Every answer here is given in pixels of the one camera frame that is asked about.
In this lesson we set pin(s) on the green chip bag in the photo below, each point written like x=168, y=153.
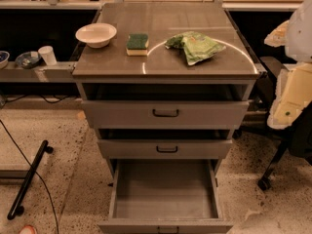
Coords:
x=197, y=46

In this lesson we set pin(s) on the grey middle drawer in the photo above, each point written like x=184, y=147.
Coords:
x=164, y=149

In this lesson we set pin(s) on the blue bowl at edge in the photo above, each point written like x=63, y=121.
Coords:
x=4, y=59

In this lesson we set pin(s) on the grey open bottom drawer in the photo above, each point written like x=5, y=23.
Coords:
x=164, y=197

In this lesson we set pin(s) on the red white object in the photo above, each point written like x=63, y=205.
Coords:
x=28, y=229

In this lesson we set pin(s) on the white paper cup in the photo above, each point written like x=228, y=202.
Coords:
x=48, y=55

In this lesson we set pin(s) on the blue patterned small bowl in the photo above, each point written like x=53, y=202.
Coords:
x=28, y=60

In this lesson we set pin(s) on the grey drawer cabinet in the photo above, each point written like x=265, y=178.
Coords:
x=163, y=74

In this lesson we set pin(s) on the grey top drawer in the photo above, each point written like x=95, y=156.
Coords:
x=147, y=114

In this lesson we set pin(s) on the black bar on floor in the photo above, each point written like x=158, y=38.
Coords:
x=17, y=207

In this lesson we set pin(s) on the white bowl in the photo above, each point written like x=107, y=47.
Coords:
x=96, y=35

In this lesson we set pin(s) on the grey side shelf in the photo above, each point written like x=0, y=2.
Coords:
x=59, y=73

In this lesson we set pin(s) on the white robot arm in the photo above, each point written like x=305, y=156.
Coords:
x=294, y=87

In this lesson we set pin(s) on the green yellow sponge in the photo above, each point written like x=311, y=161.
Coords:
x=137, y=44

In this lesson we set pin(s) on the black office chair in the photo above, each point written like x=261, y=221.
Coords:
x=297, y=138

